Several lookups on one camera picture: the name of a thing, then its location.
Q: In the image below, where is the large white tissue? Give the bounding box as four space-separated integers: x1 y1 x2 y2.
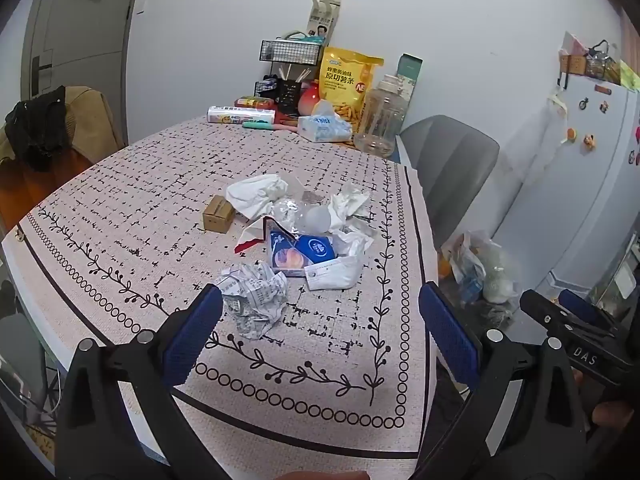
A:
225 173 292 222

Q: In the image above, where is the clear plastic wrapper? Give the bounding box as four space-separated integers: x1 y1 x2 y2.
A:
272 194 334 237

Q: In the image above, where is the white tissue pack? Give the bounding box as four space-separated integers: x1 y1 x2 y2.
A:
297 100 354 144

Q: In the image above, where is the black pen holder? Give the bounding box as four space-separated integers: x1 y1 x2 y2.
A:
276 63 315 114

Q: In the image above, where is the tan covered chair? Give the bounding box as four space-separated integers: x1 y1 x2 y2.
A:
0 85 126 163

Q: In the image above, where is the white paper wrapper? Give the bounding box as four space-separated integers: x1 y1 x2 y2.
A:
303 254 362 292

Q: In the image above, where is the small cardboard box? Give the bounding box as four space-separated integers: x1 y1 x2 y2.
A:
201 195 236 234

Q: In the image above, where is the green box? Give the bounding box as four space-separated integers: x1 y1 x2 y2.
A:
397 53 424 107

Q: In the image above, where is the white hanging bag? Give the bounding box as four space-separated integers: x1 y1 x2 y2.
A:
544 86 569 167

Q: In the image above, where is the white roll of bags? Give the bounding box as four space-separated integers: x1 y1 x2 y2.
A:
207 105 276 125

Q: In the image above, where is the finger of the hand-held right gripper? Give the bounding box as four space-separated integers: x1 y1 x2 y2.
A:
519 289 576 347
558 288 622 335

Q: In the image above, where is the yellow snack bag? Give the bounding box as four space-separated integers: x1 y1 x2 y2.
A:
320 46 385 134

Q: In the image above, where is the red round vase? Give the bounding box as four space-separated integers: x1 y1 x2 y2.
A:
298 81 335 116

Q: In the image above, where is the grey chair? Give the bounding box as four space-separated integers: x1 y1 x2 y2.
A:
396 114 501 252

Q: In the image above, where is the blue snack packet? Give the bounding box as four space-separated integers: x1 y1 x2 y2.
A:
267 230 337 279

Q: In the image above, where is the red packet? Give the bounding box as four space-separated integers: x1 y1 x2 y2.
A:
234 95 276 110

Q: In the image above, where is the person's right hand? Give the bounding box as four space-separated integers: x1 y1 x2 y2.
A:
591 401 637 429

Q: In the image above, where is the white fridge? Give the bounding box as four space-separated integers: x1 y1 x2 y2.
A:
494 74 640 313

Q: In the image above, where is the crumpled white plastic wrapper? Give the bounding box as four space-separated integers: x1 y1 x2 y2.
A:
334 226 379 259

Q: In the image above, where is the dark blue small container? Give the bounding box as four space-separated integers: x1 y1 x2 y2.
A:
254 74 282 99

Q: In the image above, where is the plastic bag with rubbish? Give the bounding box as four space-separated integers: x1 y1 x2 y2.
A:
439 229 522 307

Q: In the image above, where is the printed paper tote bag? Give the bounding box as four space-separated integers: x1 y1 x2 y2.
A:
305 0 344 47

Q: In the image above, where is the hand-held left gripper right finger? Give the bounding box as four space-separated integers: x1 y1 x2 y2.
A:
412 282 591 480

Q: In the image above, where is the red and white wrapper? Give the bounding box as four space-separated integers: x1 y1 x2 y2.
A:
233 215 277 256

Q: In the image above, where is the wooden box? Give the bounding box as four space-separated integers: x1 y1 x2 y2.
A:
559 52 589 77

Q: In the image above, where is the small crumpled white tissue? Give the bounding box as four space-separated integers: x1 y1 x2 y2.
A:
327 185 374 233

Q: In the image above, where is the printed receipt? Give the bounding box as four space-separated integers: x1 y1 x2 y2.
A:
217 261 290 341

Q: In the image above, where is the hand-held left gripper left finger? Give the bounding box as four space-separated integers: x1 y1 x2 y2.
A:
55 282 236 480

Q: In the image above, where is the clear plastic jug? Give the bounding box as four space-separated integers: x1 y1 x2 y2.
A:
354 74 409 159

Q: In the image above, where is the black wire rack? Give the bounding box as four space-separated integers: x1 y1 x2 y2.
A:
259 38 324 80

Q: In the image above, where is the grey door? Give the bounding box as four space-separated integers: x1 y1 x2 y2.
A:
20 0 147 97

